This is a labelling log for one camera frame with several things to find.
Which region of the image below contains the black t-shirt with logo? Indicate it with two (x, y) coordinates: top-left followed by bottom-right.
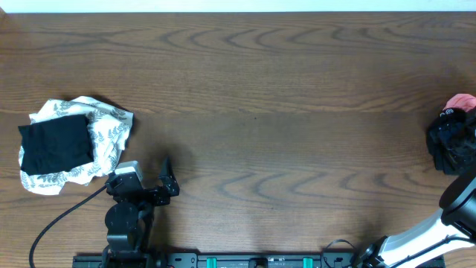
(426, 108), (475, 175)

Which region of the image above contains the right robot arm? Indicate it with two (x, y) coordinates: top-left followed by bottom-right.
(351, 167), (475, 268)

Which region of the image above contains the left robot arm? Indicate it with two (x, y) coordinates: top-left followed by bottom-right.
(105, 158), (180, 252)

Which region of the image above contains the white fern-print cloth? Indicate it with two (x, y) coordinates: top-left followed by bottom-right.
(20, 96), (133, 195)

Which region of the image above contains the folded black cloth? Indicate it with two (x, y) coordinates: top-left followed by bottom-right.
(19, 115), (94, 176)

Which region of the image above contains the pink crumpled cloth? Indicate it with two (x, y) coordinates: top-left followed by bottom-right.
(443, 93), (476, 112)

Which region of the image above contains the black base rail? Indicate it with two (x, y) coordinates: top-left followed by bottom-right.
(72, 252), (446, 268)

